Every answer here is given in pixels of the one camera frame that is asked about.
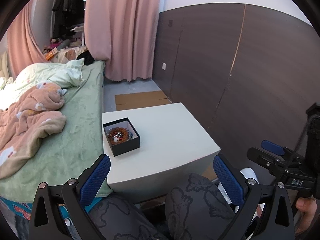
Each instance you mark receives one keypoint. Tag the person's right hand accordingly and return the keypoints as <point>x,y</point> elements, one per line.
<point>307,207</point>

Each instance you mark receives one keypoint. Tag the pink curtain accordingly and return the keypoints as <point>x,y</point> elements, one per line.
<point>22,47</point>
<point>122,33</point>

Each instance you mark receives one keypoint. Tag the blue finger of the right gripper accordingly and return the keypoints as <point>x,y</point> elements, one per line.
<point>275,149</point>

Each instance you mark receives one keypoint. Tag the white wall socket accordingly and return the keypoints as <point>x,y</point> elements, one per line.
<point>164,66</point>

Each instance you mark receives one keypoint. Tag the light green duvet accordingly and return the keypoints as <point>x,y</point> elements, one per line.
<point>65,75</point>

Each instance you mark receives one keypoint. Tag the white cube side table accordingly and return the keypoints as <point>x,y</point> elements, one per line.
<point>173,144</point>

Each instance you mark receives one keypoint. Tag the black square jewelry box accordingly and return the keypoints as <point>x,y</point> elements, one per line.
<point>124,147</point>

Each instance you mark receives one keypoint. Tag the orange box on shelf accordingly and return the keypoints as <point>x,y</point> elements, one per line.
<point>51,54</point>

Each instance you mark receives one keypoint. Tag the flat brown cardboard sheet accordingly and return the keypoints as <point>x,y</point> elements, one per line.
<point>140,100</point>

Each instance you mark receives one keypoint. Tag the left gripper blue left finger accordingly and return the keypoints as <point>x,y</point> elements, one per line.
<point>46,221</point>

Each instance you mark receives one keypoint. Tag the pink fleece blanket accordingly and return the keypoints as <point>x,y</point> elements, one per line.
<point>27,122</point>

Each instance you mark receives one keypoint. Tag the pink curtain left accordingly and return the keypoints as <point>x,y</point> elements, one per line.
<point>22,47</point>

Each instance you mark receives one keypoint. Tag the grey patterned trouser legs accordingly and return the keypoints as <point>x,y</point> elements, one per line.
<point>195,209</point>

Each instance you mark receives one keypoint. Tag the dark hanging clothes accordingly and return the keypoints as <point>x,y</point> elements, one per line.
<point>67,13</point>

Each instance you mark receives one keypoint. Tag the pile of mixed jewelry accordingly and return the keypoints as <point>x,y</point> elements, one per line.
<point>119,135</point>

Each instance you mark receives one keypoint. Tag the green bed sheet mattress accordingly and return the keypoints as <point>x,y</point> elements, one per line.
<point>66,154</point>

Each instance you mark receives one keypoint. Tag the pink curtain right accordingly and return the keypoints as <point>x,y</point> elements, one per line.
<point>122,33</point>

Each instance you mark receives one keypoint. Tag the black garment on bed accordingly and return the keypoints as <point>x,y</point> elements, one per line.
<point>88,58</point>

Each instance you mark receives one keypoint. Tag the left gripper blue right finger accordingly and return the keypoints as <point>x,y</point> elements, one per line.
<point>264,210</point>

